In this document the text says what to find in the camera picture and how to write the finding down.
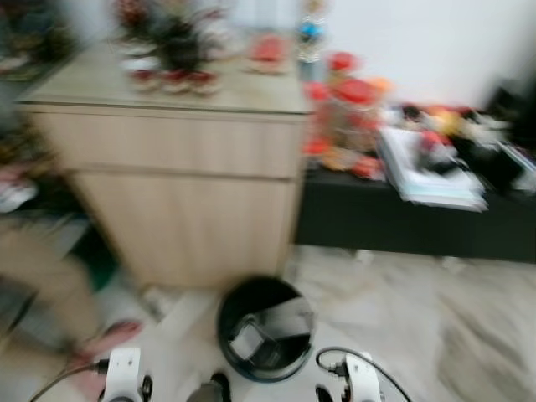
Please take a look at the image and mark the red-lidded snack jars stack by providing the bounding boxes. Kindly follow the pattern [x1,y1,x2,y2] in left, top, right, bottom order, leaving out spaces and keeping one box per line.
[303,50,393,181]

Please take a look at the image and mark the blue white standing figurine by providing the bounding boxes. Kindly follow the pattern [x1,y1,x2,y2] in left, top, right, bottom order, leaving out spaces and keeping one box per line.
[297,0,329,83]

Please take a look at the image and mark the grey black robot leg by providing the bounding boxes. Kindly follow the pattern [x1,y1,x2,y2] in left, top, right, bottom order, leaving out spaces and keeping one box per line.
[185,372,233,402]

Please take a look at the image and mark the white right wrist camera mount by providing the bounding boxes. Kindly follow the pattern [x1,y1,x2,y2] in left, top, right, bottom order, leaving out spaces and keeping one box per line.
[343,352,384,402]

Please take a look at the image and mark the colourful toy clutter pile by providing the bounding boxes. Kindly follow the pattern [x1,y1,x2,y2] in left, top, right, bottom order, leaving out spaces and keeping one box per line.
[394,80,536,195]

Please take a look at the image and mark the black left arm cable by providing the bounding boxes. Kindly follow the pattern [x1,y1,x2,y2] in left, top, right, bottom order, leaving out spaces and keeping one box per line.
[29,359,110,402]

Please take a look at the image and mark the white paper pack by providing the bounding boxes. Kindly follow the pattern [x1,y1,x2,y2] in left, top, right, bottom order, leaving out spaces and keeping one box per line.
[229,322,271,363]

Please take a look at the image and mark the person leg in beige trousers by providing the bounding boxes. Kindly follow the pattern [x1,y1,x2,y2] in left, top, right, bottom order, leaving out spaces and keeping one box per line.
[0,219,145,399]

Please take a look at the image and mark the white stack of books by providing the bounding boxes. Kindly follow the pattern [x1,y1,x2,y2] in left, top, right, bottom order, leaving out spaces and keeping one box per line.
[379,126,489,212]

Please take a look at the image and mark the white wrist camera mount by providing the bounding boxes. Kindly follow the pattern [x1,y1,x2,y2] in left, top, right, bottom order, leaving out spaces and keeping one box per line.
[343,352,384,402]
[104,348,144,402]

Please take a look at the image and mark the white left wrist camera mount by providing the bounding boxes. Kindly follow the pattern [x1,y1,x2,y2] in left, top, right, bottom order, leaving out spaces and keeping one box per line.
[104,348,144,402]

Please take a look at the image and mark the light wooden sideboard cabinet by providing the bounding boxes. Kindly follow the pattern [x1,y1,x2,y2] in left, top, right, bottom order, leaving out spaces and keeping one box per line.
[18,40,312,291]

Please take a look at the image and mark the small red ornament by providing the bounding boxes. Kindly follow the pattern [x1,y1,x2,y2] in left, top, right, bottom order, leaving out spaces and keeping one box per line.
[248,32,291,76]

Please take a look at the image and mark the dark potted plant red ornaments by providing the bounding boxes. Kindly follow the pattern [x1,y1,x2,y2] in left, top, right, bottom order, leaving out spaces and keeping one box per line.
[117,0,225,95]

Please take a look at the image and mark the black round rubbish bin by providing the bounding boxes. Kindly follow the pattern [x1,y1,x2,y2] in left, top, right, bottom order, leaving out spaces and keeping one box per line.
[216,276,317,384]

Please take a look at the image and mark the black low tv cabinet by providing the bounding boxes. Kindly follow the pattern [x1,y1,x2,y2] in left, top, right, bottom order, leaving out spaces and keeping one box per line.
[295,163,536,263]

